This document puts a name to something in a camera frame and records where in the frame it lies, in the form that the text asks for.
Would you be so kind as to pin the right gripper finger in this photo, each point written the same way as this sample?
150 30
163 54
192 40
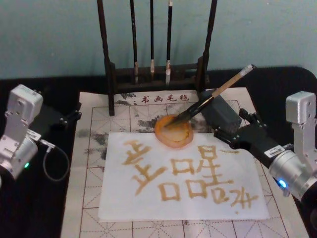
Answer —
251 117
226 138

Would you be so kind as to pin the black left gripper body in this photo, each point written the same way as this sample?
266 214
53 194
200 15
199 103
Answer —
48 119

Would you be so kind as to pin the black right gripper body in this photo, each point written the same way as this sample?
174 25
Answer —
257 140

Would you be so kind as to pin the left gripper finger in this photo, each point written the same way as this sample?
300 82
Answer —
70 120
77 107

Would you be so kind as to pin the dark grey brush holder block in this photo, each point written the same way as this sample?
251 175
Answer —
221 112

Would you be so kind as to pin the dark wooden brush rack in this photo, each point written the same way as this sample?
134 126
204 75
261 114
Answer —
110 74

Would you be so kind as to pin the shallow orange ink dish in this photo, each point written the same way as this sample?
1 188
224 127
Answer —
177 138

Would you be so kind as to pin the white gridded felt calligraphy mat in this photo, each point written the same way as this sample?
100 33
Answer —
86 203

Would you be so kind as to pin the hanging black calligraphy brush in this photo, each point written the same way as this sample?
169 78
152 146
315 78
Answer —
169 37
134 44
152 37

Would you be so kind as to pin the white paper with gold characters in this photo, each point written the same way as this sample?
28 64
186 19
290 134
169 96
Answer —
119 198

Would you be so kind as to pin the black table cloth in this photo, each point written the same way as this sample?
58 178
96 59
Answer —
32 210

